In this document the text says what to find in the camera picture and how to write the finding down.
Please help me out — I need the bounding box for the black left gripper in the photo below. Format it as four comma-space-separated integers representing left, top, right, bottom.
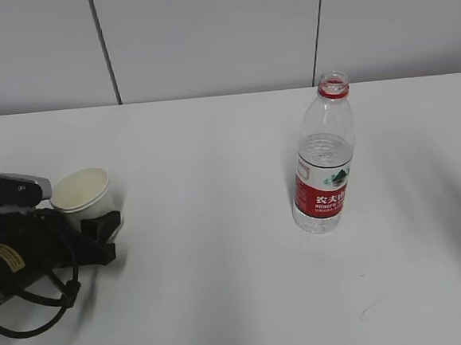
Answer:
0, 209, 122, 268

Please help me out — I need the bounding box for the white paper cup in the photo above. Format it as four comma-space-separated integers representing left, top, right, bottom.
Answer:
50, 167, 119, 232

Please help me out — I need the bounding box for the clear water bottle red label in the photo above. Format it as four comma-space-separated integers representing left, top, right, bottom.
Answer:
292, 71, 355, 234

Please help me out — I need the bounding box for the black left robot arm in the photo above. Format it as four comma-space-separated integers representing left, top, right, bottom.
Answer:
0, 209, 121, 308

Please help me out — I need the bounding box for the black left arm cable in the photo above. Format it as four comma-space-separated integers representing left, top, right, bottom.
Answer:
0, 214, 86, 341

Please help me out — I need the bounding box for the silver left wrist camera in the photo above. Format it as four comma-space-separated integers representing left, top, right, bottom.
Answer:
0, 173, 53, 214

